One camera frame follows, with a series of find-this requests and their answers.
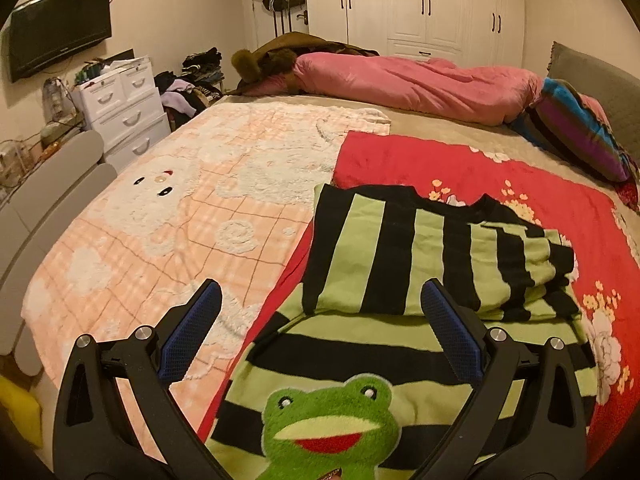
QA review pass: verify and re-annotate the pink pillow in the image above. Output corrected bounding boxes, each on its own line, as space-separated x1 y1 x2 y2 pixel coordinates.
580 94 610 128

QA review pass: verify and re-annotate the red floral blanket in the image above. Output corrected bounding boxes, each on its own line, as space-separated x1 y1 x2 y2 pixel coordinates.
197 130 640 471

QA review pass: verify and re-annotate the dark red patterned cloth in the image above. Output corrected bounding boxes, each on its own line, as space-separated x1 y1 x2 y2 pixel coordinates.
614 179 640 212

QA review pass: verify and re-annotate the white wardrobe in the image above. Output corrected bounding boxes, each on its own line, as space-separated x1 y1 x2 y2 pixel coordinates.
305 0 526 68

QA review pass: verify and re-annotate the green black striped frog sweater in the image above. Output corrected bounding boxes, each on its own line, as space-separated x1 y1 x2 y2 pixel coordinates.
197 184 598 480

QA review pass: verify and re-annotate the white drawer unit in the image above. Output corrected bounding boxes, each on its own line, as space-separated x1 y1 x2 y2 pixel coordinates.
72 56 171 173

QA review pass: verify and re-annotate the colourful striped pillow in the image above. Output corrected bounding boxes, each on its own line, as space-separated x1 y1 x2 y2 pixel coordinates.
510 77 633 183

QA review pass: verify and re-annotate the pile of clothes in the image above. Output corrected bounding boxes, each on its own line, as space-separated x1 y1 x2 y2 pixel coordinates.
155 47 226 128

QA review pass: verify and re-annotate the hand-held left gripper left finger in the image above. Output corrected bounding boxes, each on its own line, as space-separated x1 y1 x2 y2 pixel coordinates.
52 279 223 480

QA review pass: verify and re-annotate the pink plaid fluffy blanket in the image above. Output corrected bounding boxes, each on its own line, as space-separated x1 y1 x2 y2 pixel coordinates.
20 102 391 441

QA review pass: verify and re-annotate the white door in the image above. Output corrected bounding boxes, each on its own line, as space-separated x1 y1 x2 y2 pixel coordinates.
247 0 311 52

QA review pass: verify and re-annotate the bed with beige sheet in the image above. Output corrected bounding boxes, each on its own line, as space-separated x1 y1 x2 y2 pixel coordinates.
20 92 640 480

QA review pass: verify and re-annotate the grey padded headboard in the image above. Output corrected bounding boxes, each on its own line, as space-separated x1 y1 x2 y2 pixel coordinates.
547 41 640 181

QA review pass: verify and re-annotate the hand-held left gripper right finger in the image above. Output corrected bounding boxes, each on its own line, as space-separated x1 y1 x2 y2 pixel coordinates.
420 280 587 480

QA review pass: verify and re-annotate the brown fur-trimmed coat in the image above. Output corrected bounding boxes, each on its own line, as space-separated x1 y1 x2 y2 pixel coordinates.
230 31 381 96

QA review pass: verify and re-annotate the grey padded footboard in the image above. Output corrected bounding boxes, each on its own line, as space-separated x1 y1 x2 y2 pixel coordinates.
0 130 118 376

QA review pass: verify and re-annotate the pink duvet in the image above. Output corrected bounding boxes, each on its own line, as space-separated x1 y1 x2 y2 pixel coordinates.
292 51 543 126

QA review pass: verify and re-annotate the cluttered side table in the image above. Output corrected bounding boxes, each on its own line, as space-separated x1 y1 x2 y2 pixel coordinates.
0 75 86 201

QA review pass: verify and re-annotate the yellow object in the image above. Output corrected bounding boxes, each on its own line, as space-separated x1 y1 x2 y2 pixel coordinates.
0 375 43 448

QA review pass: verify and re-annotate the black wall television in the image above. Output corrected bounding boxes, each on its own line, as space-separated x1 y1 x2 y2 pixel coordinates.
7 0 113 83

